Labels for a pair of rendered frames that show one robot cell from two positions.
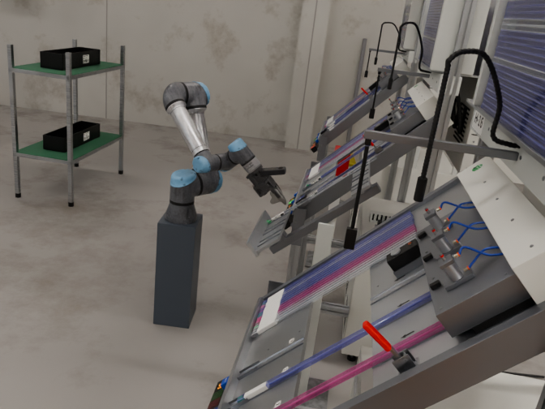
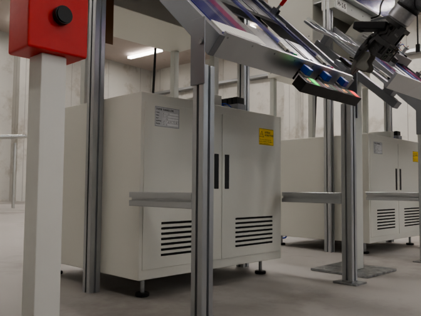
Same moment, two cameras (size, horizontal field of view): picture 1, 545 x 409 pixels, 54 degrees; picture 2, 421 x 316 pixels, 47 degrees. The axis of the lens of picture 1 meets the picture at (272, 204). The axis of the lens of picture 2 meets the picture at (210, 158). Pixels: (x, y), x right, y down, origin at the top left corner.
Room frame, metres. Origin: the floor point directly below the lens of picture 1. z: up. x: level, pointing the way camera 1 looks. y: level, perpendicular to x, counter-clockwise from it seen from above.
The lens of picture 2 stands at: (3.83, 0.55, 0.33)
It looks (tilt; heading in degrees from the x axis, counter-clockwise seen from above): 4 degrees up; 218
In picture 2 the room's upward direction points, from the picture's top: straight up
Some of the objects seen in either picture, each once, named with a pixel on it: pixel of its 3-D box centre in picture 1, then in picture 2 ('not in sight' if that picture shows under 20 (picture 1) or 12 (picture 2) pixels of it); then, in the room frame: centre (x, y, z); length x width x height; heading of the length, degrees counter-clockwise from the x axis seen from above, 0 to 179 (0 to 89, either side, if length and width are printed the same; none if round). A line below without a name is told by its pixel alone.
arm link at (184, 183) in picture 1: (184, 185); not in sight; (2.37, 0.42, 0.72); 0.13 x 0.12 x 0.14; 137
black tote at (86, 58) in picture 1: (71, 58); not in sight; (4.09, 1.63, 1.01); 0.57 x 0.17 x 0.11; 173
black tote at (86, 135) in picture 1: (73, 135); not in sight; (4.09, 1.63, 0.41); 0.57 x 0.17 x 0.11; 173
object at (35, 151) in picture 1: (73, 118); not in sight; (4.09, 1.63, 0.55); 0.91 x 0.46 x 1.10; 173
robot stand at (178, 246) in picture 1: (178, 269); not in sight; (2.36, 0.43, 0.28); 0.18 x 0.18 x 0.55; 89
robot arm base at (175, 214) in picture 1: (181, 208); not in sight; (2.36, 0.43, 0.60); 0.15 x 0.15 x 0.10
